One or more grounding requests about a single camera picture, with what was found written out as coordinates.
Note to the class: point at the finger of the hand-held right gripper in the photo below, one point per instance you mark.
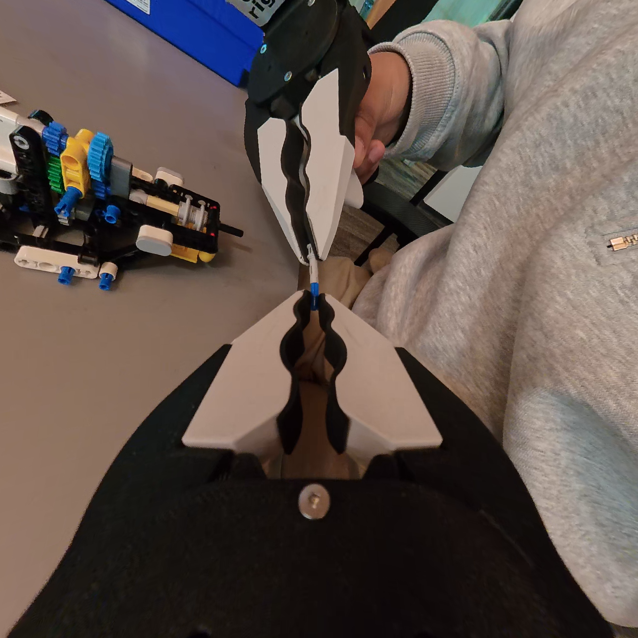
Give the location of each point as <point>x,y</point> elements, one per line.
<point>326,164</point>
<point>271,159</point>

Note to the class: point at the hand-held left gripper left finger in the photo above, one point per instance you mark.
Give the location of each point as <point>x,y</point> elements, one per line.
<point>239,398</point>

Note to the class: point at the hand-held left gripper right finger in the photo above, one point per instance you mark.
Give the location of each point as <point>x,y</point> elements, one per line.
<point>389,398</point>

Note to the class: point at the grey lego axle piece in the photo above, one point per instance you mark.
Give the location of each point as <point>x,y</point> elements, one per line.
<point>313,266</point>

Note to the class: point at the blue lego pin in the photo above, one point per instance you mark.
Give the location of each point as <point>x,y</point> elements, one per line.
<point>314,291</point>

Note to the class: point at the multicoloured lego model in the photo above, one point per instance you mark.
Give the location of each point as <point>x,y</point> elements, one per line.
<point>74,164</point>

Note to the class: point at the person's right forearm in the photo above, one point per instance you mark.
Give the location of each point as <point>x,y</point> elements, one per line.
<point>473,74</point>

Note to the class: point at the person's right hand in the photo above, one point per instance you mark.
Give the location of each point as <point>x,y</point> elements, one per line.
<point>389,99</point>

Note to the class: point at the black chair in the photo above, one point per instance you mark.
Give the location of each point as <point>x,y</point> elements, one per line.
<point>393,209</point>

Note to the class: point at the blue plastic box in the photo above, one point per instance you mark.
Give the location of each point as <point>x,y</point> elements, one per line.
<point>199,30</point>

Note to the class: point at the beige pants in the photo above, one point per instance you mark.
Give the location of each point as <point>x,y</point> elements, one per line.
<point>344,279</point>

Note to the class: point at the white paper sheet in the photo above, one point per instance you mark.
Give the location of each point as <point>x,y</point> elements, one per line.
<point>5,97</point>

